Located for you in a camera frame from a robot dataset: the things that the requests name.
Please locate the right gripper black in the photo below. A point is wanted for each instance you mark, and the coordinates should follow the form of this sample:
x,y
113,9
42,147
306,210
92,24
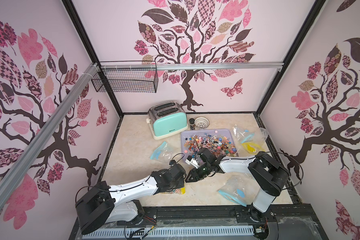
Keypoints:
x,y
200,169

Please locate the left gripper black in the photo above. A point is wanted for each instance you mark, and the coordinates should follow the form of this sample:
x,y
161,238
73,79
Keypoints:
x,y
181,183

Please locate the candy bag blue zip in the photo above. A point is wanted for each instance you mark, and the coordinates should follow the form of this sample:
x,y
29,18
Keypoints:
x,y
238,190
243,135

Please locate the lavender plastic tray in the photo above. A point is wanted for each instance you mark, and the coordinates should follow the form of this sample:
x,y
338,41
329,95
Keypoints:
x,y
186,141

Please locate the candy bag yellow zip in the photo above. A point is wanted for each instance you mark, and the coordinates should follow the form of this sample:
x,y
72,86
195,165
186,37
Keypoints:
x,y
180,191
256,145

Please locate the candy bag blue zip front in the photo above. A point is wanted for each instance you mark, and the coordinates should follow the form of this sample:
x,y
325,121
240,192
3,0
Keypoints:
x,y
243,135

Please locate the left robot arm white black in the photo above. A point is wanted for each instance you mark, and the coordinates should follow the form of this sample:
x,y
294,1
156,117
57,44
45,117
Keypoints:
x,y
100,205

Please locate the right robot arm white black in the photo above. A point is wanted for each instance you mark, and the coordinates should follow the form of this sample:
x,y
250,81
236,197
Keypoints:
x,y
270,175

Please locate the pile of candies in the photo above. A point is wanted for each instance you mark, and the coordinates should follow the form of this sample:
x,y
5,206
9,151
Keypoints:
x,y
210,142

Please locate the white sink strainer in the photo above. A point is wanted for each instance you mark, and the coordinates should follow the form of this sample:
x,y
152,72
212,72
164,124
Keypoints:
x,y
202,122

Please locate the small dark spice jar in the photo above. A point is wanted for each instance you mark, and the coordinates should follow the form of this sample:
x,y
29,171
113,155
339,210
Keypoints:
x,y
192,124

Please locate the mint green toaster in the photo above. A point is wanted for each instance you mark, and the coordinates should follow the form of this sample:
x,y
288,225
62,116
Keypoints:
x,y
167,119

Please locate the white cable duct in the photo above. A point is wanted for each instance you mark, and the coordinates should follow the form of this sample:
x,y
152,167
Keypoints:
x,y
169,232

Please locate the aluminium rail back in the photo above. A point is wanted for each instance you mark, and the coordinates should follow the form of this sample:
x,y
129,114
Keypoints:
x,y
200,66

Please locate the aluminium rail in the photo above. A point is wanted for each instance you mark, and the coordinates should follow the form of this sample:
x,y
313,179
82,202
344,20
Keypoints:
x,y
18,170
200,66

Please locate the black base frame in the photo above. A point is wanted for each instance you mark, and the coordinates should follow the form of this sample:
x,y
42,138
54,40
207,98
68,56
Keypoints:
x,y
282,222

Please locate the black wire basket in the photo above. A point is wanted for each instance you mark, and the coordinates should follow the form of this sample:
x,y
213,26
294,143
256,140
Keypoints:
x,y
127,77

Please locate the aluminium rail left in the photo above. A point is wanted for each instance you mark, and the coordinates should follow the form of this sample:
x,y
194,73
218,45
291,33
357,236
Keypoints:
x,y
18,170

